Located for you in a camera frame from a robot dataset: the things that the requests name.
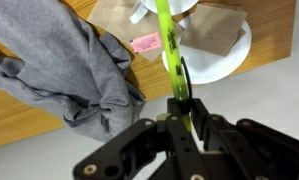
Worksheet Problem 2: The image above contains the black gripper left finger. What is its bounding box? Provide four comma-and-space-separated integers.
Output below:
72, 98, 209, 180

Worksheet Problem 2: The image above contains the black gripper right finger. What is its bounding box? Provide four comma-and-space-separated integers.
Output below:
190, 98, 299, 180

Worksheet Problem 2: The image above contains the green marker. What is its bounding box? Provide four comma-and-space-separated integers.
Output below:
154, 0, 194, 134

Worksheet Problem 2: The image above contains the small white paper plate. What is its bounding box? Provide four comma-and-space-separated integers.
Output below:
161, 13, 253, 86

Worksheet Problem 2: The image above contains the pink sticky note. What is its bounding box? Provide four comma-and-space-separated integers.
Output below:
128, 31, 164, 55

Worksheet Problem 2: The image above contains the grey cloth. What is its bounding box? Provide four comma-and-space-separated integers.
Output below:
0, 0, 147, 144

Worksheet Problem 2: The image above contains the brown napkin on small plate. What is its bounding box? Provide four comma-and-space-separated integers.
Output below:
178, 2, 249, 58

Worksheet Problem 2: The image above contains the brown napkin beside mug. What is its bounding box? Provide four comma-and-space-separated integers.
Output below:
86, 0, 187, 63

